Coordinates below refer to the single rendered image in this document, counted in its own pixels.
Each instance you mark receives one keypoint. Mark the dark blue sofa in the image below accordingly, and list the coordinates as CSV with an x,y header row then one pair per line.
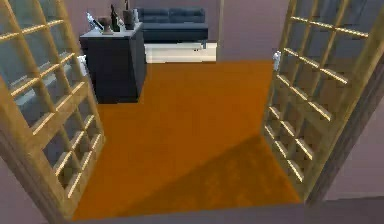
x,y
173,25

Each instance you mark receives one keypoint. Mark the black cabinet with white top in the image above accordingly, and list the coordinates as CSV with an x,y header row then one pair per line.
x,y
115,65

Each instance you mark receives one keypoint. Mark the dark grey vase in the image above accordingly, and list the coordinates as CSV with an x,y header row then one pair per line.
x,y
128,18

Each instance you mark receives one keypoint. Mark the dark bottle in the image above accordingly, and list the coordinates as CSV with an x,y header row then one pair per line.
x,y
114,20

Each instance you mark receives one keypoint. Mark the brown bust statuette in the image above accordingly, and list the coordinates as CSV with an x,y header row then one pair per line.
x,y
106,25

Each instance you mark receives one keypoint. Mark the wooden glass-paned door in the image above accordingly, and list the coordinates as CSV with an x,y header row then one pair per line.
x,y
40,100
320,100

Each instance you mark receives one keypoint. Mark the silver black angular object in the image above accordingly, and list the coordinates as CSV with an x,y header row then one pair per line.
x,y
94,22

